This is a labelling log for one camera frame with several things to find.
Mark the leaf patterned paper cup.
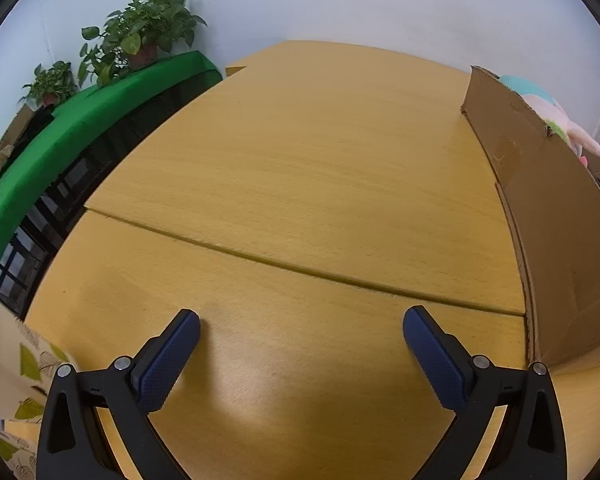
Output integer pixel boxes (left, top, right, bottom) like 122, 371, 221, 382
0, 317, 78, 480

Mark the black framed glass cabinet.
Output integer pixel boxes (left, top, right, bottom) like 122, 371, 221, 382
0, 72, 224, 318

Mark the wooden desktop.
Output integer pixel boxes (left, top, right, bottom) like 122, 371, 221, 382
22, 40, 600, 480

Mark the teal and pink plush toy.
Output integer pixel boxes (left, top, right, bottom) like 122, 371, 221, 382
497, 74, 600, 166

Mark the small brown cardboard box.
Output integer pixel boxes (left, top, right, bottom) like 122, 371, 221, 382
0, 102, 36, 181

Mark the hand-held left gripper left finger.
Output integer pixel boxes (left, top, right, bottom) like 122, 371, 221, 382
36, 308, 201, 480

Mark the large potted green plant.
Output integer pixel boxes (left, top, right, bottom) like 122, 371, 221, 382
77, 0, 208, 86

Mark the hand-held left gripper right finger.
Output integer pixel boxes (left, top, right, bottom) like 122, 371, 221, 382
402, 305, 567, 480

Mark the small potted green plant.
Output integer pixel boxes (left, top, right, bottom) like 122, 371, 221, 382
19, 60, 78, 108

